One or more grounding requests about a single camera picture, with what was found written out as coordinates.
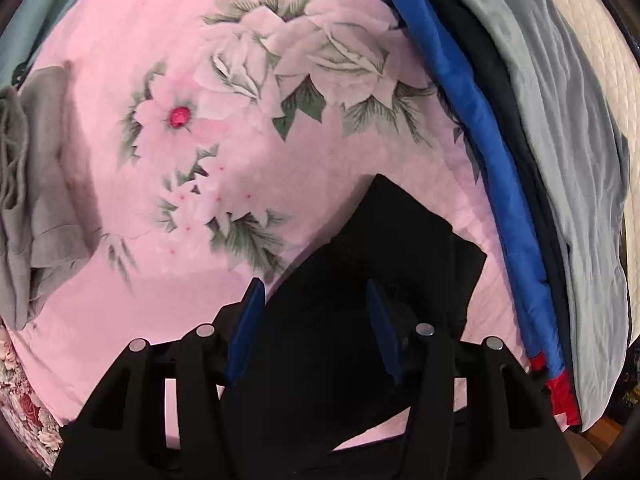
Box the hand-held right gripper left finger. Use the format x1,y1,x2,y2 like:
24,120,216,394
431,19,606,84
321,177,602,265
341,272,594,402
51,277,266,480

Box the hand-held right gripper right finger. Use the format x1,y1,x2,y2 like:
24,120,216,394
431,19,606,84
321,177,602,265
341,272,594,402
365,279,583,480

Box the black pants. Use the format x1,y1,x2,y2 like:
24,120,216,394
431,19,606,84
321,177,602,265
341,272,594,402
218,174,488,480

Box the pink floral blanket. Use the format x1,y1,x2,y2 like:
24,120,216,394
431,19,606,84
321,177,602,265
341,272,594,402
7,0,533,453

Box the blue garment with red trim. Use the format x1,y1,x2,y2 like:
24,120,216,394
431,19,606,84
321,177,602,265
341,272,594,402
375,0,583,428

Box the red floral blanket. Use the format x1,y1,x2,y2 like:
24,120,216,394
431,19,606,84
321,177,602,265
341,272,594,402
0,317,66,476

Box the dark navy garment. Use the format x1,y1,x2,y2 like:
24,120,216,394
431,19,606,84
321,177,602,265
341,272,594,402
430,0,576,376

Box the grey cloth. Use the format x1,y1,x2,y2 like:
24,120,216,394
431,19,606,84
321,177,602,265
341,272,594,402
0,62,96,331

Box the light grey garment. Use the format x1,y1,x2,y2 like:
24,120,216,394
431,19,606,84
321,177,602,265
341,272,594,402
417,0,632,433

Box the white quilted mattress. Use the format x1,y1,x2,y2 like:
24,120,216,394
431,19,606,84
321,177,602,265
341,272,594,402
515,0,640,346

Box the teal cloth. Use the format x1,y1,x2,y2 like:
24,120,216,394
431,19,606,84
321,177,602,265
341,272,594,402
0,0,108,91

